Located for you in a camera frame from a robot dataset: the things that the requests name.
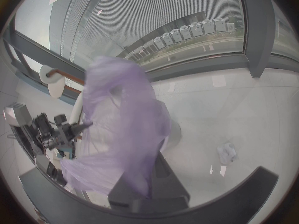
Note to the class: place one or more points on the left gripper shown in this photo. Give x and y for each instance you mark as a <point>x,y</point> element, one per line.
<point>63,133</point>

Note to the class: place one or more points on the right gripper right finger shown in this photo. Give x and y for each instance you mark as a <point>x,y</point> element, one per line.
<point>171,183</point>

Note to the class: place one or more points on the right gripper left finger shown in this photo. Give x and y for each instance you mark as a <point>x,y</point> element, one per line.
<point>126,190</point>

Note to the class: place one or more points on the purple plastic bag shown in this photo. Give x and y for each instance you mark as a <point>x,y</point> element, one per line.
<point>130,115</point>

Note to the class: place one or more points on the white trash bin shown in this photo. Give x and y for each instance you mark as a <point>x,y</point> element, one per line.
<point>175,136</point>

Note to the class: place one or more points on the white cushioned wooden chair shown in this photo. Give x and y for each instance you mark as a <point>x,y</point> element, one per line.
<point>55,85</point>

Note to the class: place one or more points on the clear printed wrapper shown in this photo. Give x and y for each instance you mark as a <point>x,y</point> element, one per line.
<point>227,153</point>

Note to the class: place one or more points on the window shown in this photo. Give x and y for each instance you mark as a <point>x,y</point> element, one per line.
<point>140,20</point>

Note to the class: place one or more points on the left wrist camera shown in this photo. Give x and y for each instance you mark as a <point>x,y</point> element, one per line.
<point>60,119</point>

